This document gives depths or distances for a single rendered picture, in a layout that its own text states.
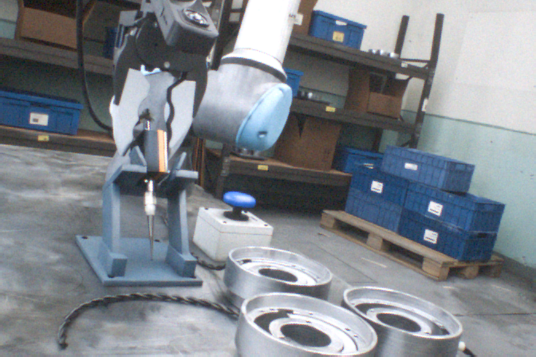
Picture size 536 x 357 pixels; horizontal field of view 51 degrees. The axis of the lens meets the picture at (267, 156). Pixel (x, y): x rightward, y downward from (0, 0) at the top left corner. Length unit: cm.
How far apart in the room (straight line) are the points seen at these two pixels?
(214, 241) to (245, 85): 31
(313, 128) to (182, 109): 407
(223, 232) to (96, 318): 22
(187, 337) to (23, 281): 16
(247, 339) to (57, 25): 355
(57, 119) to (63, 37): 53
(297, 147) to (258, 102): 377
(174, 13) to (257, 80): 39
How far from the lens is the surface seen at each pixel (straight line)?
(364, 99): 504
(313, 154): 473
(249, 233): 67
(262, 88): 90
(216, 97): 90
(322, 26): 466
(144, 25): 59
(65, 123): 397
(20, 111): 394
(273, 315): 47
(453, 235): 417
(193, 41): 52
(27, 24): 386
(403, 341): 48
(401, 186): 448
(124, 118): 60
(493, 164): 513
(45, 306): 50
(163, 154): 60
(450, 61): 567
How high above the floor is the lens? 100
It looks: 6 degrees down
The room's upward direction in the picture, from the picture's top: 12 degrees clockwise
